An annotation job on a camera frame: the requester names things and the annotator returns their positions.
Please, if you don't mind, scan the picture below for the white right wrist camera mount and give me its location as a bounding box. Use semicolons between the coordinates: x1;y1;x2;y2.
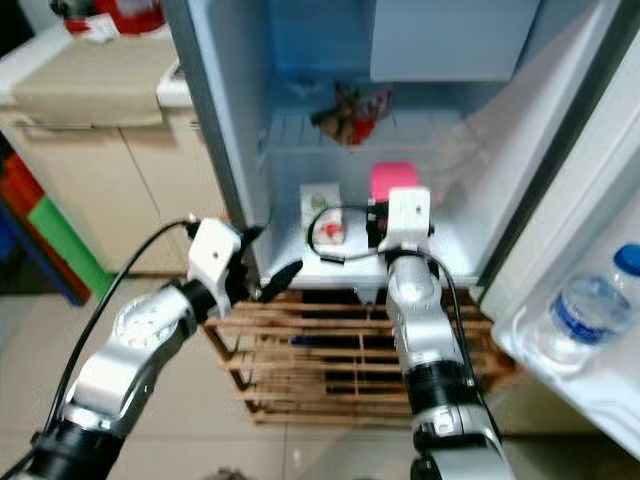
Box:
379;186;434;254

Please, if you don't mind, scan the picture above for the metal cabinet handle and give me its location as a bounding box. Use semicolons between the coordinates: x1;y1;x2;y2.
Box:
10;118;121;136

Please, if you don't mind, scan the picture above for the white green carton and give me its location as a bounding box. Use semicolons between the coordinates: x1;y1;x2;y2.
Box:
300;182;347;247

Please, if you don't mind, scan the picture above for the pink box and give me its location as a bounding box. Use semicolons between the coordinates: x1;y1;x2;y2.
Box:
369;159;422;206

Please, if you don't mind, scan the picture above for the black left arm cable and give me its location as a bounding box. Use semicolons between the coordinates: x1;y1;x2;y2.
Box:
45;218;213;446

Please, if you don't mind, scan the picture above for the small grey fridge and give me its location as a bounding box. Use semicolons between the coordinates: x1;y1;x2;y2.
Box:
165;0;623;291

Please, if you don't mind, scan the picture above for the fridge door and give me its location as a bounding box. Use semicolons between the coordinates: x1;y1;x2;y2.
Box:
478;0;640;433

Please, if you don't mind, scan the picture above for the red kitchen appliance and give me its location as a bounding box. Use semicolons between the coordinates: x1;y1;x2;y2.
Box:
58;0;167;37

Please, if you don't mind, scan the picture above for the kitchen counter with stove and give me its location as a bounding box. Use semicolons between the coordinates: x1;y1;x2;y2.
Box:
0;22;196;273

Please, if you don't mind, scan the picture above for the white paper tag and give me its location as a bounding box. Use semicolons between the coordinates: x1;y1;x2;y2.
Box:
82;15;119;46

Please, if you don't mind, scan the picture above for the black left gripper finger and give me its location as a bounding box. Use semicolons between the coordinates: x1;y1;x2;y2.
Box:
261;259;304;304

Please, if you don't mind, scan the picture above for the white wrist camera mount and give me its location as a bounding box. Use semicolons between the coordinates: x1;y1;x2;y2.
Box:
379;186;434;254
186;216;247;307

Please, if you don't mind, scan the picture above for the blue board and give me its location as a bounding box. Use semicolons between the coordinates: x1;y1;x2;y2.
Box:
0;205;91;307

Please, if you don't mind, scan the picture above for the orange board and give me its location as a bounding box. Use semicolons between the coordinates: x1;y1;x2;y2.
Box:
0;150;61;251

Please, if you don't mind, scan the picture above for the clear plastic bag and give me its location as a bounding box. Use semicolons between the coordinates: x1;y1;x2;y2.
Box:
422;105;511;176

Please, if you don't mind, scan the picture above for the red green produce bag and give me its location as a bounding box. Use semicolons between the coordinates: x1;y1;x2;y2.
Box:
310;82;395;149

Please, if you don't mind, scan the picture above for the green board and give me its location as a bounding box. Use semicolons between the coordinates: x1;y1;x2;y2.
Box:
25;195;113;306

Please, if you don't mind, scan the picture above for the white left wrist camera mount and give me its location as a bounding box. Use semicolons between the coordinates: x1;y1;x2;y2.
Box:
186;216;247;307

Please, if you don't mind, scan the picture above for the grey freezer compartment flap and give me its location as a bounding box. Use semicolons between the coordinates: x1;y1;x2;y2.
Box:
369;0;543;84

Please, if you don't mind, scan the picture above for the blue labelled water bottle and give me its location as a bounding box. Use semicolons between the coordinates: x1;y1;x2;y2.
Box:
530;243;640;367

